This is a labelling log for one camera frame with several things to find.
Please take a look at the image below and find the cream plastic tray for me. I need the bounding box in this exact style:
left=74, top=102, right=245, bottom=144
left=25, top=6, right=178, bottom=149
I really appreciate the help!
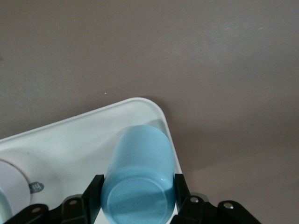
left=0, top=97, right=182, bottom=224

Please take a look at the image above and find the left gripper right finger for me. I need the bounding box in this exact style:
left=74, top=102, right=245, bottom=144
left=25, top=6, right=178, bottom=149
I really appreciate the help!
left=172, top=173, right=264, bottom=224

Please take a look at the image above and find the white bowl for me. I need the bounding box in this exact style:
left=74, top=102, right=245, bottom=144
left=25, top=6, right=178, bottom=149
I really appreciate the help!
left=0, top=159, right=32, bottom=221

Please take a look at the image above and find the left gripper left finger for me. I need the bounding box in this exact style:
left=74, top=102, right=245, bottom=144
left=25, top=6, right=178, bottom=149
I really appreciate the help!
left=7, top=174, right=105, bottom=224

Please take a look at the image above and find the light blue cup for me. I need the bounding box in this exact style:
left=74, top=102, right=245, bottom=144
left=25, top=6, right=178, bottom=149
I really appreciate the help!
left=100, top=124, right=177, bottom=224

